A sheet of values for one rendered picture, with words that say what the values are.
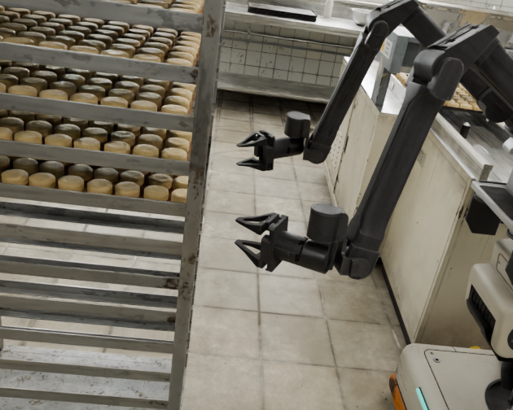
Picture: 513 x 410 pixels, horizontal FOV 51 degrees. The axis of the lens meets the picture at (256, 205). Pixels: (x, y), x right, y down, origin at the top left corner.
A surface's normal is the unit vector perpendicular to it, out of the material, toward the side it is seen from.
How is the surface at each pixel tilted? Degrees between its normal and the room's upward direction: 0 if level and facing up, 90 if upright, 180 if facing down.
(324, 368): 0
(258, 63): 90
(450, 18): 115
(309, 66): 90
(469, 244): 90
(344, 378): 0
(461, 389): 0
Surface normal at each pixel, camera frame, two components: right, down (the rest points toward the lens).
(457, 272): -0.02, 0.44
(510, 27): -0.07, 0.78
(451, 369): 0.14, -0.89
